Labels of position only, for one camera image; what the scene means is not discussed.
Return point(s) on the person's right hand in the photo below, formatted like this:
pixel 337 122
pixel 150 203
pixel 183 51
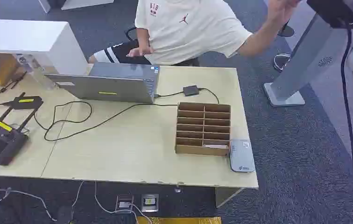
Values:
pixel 142 51

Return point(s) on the person's left hand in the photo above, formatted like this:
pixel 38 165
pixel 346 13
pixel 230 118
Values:
pixel 280 10

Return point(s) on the black chair base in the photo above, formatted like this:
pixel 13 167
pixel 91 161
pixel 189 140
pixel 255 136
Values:
pixel 285 31

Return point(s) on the grey laptop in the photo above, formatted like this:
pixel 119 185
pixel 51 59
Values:
pixel 114 85

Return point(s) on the person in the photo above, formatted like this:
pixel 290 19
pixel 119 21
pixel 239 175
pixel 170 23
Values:
pixel 189 34

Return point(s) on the grey metal stand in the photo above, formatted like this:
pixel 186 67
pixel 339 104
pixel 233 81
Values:
pixel 306 58

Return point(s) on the black screen housing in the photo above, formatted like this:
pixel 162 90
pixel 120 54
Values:
pixel 337 10

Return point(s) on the black power adapter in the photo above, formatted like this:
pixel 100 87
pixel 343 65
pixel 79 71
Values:
pixel 190 90

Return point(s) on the wooden card box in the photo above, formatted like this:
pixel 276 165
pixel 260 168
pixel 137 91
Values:
pixel 202 129

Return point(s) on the white cabinet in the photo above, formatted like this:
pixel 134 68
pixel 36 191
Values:
pixel 31 41

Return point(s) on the clear plastic holder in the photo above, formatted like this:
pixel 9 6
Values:
pixel 28 63

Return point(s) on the card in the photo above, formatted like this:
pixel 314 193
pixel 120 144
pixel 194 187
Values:
pixel 215 146

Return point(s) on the black device with yellow label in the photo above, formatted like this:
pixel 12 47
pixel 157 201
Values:
pixel 26 102

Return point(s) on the grey card reader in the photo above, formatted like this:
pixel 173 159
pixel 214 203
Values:
pixel 241 155

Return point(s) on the silver floor socket box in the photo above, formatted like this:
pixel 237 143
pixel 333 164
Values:
pixel 149 202

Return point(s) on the black floor socket box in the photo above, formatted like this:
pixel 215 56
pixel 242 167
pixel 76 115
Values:
pixel 124 203

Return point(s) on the desk leg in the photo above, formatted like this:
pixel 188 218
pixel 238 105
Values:
pixel 226 196

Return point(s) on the yellow sheet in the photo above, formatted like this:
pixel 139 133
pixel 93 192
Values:
pixel 179 220

